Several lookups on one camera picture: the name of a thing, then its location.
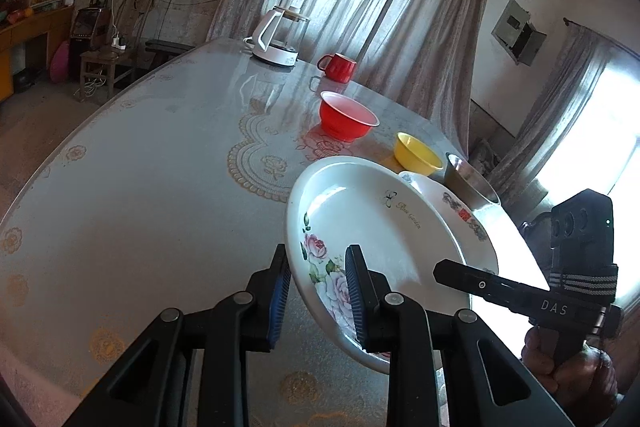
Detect stainless steel bowl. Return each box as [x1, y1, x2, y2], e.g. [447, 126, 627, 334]
[443, 153, 502, 211]

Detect white glass electric kettle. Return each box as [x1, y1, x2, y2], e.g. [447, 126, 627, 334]
[243, 5, 312, 68]

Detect white plate with red characters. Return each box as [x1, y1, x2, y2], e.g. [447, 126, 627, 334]
[398, 172, 501, 278]

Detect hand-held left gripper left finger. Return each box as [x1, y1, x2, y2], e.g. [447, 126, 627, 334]
[65, 243, 293, 427]

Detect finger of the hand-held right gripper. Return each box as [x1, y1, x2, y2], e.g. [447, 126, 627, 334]
[433, 258, 533, 310]

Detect dark low bench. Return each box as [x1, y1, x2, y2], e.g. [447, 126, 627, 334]
[144, 38, 193, 56]

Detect pink plastic object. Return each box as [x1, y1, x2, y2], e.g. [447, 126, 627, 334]
[49, 39, 71, 82]

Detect red plastic bowl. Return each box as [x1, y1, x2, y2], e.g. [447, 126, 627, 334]
[319, 91, 381, 145]

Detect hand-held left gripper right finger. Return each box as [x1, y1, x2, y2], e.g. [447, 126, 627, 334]
[345, 244, 576, 427]

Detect white plate with rose print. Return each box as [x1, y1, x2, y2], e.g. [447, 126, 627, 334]
[285, 155, 472, 376]

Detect grey wall electrical panel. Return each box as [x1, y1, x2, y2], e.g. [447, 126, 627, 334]
[491, 0, 548, 68]

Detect yellow plastic bowl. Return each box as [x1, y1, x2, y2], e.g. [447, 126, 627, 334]
[393, 132, 445, 174]

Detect wooden chair with curved back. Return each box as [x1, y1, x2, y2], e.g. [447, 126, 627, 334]
[77, 0, 157, 102]

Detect brown speaker box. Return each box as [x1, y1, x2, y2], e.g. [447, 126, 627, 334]
[67, 5, 110, 80]

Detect red mug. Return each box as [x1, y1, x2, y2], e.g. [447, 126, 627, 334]
[317, 53, 358, 84]

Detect person's right hand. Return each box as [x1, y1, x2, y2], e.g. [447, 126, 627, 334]
[520, 327, 621, 419]

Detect narrow grey window curtain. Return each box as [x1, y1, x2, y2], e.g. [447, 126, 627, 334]
[487, 19, 636, 208]

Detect yellow wooden desk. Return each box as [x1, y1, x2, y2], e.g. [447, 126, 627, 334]
[0, 4, 76, 105]

